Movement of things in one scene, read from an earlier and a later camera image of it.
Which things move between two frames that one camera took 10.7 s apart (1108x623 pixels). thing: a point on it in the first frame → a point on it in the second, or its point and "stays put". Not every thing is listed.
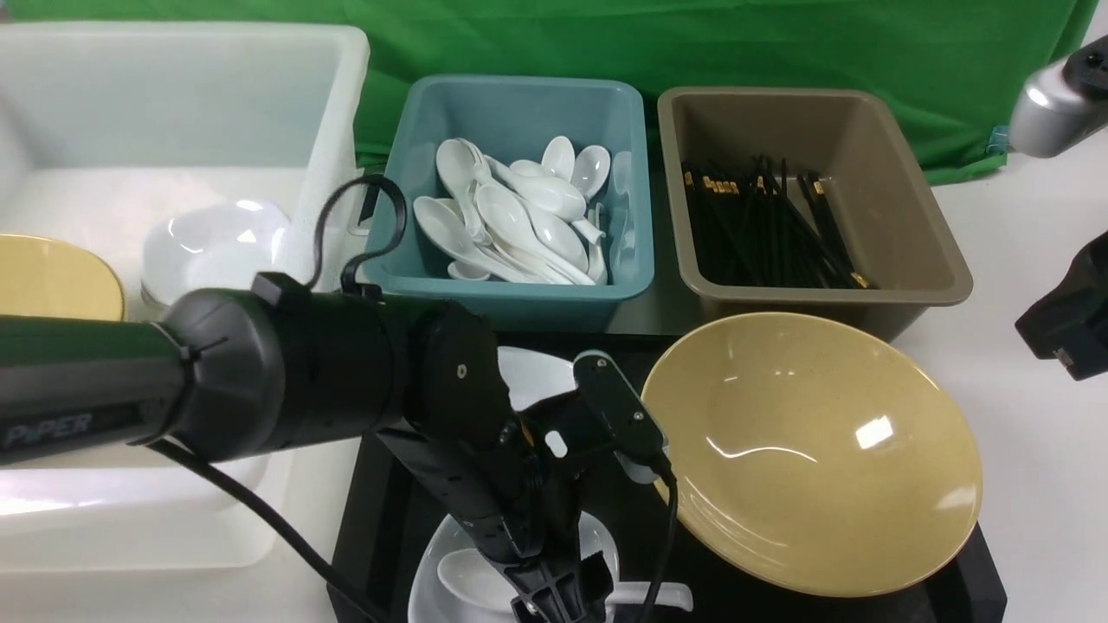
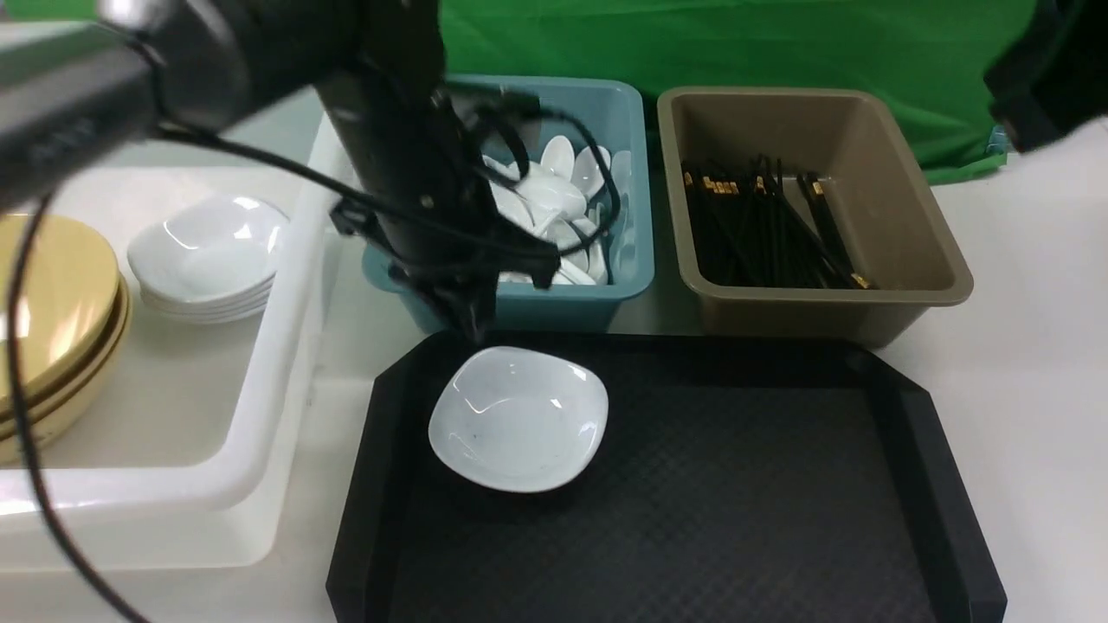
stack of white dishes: (218, 245) stays put
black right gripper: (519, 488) → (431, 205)
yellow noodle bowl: (816, 454) → (75, 322)
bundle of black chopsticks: (756, 234) stays put
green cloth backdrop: (969, 59) stays put
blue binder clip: (999, 140) stays put
